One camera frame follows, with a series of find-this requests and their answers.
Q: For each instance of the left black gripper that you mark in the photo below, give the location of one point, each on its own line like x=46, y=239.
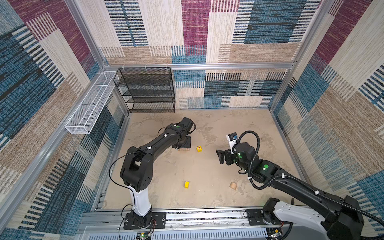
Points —
x=188, y=144

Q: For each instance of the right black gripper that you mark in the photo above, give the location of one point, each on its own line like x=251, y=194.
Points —
x=227, y=154

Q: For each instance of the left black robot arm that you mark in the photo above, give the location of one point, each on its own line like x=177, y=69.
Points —
x=138, y=167

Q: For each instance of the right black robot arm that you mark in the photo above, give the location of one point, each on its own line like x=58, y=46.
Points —
x=337, y=218

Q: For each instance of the small wood cylinder block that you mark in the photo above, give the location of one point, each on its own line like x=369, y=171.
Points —
x=233, y=186

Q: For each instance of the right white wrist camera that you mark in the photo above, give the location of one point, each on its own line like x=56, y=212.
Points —
x=232, y=139

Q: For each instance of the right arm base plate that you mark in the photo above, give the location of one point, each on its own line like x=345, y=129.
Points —
x=259, y=217

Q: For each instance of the black wire shelf rack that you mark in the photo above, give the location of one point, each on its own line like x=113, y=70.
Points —
x=147, y=90

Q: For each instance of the aluminium front rail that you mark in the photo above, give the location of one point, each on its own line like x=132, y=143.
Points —
x=191, y=224

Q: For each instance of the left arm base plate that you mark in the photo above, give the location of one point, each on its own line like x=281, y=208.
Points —
x=156, y=220

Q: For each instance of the white wire mesh basket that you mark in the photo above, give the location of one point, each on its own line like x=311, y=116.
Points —
x=87, y=113

